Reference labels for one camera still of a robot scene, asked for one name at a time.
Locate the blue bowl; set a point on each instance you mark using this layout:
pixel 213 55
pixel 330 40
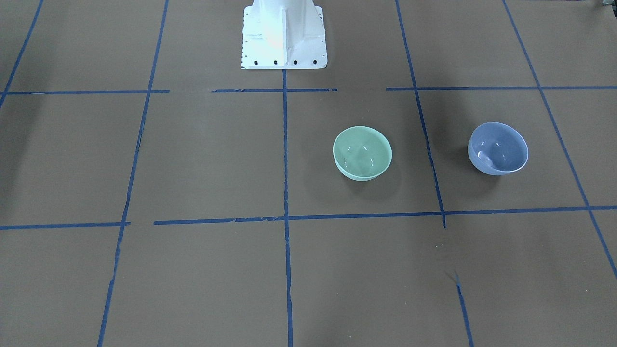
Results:
pixel 497 149

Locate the green bowl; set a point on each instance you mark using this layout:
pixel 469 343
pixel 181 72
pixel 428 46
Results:
pixel 361 153

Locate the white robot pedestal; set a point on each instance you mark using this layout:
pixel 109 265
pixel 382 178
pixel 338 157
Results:
pixel 283 34

